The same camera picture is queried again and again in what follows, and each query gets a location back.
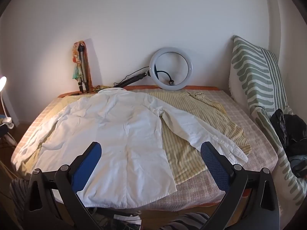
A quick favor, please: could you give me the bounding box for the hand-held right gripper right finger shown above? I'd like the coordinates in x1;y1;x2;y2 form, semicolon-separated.
200;141;281;230

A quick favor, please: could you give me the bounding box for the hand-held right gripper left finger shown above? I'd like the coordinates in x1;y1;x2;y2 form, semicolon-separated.
23;142;103;230

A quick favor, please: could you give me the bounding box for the white long-sleeved shirt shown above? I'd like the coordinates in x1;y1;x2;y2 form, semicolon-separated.
11;87;248;209

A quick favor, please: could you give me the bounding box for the pile of dark clothes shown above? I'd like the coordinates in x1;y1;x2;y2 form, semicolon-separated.
270;108;307;178

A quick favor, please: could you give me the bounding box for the pink checked blanket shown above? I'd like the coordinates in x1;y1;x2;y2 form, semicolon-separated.
11;85;279;211

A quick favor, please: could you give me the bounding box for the yellow striped shirt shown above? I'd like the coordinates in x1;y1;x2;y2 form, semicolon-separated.
146;90;252;184

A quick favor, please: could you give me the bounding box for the dark striped cloth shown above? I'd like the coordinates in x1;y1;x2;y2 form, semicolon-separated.
10;177;209;230

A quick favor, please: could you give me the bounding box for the sneaker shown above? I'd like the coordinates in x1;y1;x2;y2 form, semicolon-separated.
113;211;142;230

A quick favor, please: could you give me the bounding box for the folded tripod with cloth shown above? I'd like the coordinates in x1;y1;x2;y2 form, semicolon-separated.
72;41;93;93

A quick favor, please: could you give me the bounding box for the green striped cushion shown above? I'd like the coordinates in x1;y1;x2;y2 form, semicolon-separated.
228;35;307;206

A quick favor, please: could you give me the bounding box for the black folded tripod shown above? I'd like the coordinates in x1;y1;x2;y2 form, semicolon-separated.
77;44;91;93

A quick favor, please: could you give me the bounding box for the white desk lamp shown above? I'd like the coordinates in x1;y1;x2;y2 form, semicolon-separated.
0;76;15;128

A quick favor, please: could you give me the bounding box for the black ring light arm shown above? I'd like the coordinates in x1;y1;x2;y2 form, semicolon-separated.
113;72;150;88

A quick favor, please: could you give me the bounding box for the black ring light cable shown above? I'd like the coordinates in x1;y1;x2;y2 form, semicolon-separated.
155;65;177;85

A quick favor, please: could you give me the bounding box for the white ring light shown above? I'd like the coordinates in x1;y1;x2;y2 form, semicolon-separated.
149;47;193;91

